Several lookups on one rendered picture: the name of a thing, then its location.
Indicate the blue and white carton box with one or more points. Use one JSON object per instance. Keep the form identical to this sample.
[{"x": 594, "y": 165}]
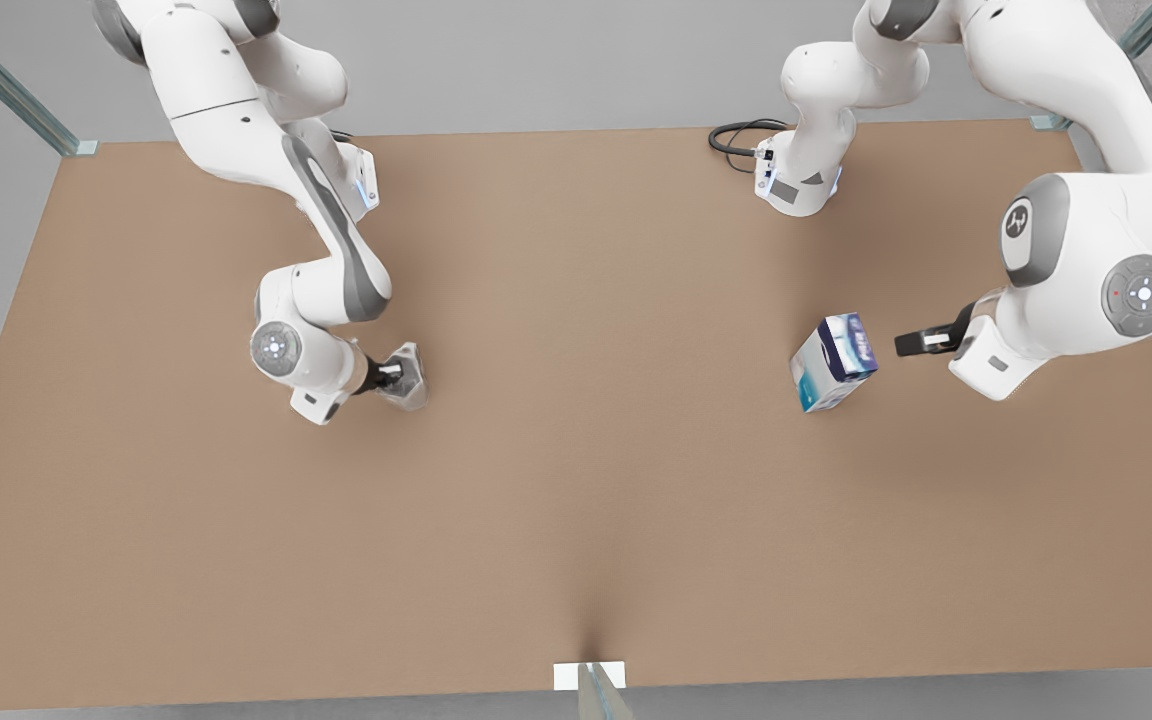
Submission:
[{"x": 833, "y": 362}]

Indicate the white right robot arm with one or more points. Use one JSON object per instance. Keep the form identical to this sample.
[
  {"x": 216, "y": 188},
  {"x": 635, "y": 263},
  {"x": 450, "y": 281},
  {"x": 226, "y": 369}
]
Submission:
[{"x": 236, "y": 140}]

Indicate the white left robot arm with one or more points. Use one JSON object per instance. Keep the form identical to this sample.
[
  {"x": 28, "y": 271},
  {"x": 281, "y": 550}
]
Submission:
[{"x": 1066, "y": 240}]

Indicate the silver frame post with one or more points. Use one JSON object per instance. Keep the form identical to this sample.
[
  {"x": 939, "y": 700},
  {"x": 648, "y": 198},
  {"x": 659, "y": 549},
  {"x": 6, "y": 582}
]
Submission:
[
  {"x": 1141, "y": 40},
  {"x": 591, "y": 685},
  {"x": 6, "y": 85}
]

